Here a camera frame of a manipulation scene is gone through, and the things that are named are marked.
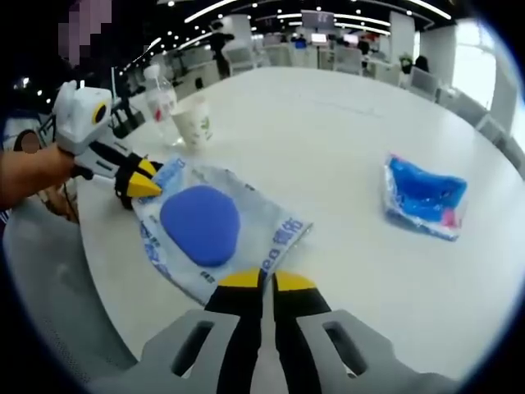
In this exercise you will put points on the white paper cup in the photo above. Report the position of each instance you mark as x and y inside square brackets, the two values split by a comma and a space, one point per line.
[193, 123]

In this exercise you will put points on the white office chair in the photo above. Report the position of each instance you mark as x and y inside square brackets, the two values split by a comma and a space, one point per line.
[348, 57]
[492, 127]
[244, 57]
[424, 82]

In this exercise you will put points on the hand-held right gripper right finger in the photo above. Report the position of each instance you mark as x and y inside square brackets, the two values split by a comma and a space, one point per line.
[295, 328]

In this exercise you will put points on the clear water bottle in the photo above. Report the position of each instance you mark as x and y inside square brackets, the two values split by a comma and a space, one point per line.
[158, 102]

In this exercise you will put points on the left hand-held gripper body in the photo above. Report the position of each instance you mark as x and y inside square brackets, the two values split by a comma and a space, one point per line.
[78, 119]

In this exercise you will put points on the large bright window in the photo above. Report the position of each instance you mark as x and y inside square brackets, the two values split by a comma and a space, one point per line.
[476, 61]

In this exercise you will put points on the blue plastic packet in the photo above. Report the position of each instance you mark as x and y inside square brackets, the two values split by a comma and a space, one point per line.
[422, 197]

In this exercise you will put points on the blue white tissue packet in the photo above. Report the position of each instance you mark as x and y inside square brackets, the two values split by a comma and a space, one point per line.
[201, 225]

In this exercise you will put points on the grey mesh office chair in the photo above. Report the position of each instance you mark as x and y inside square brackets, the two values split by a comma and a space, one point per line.
[49, 295]

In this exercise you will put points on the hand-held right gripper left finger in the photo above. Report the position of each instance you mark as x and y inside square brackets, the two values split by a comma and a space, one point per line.
[246, 328]

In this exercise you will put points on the dark equipment rack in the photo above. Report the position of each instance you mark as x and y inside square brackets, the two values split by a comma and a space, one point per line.
[123, 119]

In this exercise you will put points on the person's left hand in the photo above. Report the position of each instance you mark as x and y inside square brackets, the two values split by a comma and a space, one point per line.
[57, 164]

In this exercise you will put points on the green potted plant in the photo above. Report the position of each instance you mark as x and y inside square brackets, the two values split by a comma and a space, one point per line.
[406, 62]

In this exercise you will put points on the curved ceiling light strip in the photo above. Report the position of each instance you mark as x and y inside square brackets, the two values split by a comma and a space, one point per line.
[205, 10]

